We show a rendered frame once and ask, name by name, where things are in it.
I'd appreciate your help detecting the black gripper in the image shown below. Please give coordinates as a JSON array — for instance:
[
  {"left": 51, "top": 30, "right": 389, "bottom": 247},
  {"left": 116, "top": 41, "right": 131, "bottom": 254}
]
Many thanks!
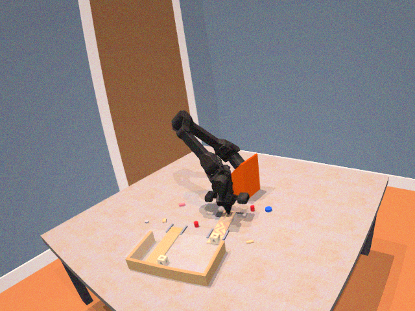
[{"left": 204, "top": 182, "right": 250, "bottom": 214}]

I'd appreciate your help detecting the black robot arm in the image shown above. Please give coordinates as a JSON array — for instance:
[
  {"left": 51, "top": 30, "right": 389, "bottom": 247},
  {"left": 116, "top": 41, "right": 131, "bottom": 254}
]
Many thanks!
[{"left": 171, "top": 110, "right": 245, "bottom": 207}]

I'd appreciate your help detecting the yellow flat strip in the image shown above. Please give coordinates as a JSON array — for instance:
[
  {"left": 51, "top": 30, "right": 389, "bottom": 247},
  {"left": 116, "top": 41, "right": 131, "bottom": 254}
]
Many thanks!
[{"left": 169, "top": 227, "right": 183, "bottom": 233}]

